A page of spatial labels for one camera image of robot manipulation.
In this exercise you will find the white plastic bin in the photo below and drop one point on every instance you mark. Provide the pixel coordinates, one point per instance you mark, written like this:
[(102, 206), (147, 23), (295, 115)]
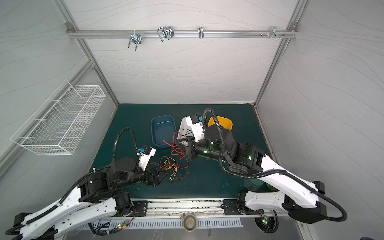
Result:
[(185, 131)]

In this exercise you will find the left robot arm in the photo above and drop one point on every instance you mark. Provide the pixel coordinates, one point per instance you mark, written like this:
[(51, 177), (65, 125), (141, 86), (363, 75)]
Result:
[(98, 194)]

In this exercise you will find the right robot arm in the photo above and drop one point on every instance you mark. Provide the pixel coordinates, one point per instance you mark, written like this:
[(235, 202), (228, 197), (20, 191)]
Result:
[(302, 200)]

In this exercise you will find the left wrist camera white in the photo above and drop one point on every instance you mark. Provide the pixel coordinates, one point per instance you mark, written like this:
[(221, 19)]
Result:
[(145, 155)]

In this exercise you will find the aluminium crossbar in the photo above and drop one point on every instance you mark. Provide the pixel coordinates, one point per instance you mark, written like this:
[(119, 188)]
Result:
[(169, 33)]

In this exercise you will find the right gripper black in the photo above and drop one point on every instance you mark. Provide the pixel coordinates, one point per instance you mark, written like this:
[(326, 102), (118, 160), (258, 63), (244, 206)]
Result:
[(191, 148)]

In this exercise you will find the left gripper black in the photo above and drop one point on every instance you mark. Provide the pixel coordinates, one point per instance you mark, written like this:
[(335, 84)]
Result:
[(155, 182)]

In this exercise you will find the small metal cup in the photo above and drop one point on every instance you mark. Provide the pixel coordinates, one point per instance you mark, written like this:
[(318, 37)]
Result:
[(189, 222)]

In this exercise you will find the blue plastic bin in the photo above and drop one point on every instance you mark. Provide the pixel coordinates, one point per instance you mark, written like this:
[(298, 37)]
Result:
[(162, 131)]

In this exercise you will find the white wire basket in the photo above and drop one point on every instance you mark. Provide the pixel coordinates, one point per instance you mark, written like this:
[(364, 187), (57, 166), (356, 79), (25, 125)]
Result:
[(58, 125)]

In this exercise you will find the yellow plastic bin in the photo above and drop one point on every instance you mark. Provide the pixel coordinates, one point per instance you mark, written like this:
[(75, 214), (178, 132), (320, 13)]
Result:
[(224, 122)]

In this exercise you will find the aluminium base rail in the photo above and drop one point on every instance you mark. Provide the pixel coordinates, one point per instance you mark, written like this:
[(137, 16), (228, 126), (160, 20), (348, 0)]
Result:
[(177, 207)]

